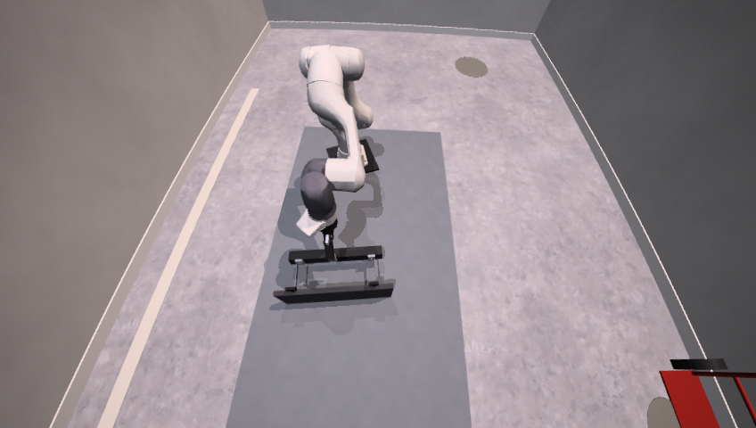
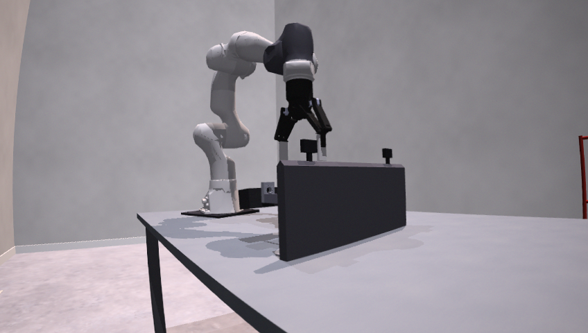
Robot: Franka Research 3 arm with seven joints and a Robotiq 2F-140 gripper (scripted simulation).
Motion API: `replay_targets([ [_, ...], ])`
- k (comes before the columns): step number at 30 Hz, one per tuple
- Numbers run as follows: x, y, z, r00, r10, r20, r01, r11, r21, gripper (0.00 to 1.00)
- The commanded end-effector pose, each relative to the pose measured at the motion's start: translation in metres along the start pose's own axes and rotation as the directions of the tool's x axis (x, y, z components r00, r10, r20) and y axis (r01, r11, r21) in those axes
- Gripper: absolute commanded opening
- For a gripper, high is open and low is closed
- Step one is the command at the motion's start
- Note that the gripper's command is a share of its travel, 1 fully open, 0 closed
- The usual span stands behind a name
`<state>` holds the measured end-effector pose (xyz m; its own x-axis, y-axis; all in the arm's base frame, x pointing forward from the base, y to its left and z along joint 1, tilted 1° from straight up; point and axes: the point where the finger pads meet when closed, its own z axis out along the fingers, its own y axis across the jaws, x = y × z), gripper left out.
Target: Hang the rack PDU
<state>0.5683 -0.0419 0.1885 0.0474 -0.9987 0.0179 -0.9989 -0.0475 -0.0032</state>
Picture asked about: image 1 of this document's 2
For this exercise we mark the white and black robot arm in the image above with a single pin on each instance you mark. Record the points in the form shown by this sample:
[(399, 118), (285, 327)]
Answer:
[(326, 99)]

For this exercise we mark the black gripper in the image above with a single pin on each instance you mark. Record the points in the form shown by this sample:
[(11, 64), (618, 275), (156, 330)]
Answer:
[(328, 241)]

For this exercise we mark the black rectangular panel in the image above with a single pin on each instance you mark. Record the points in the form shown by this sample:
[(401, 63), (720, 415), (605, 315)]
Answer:
[(356, 292)]

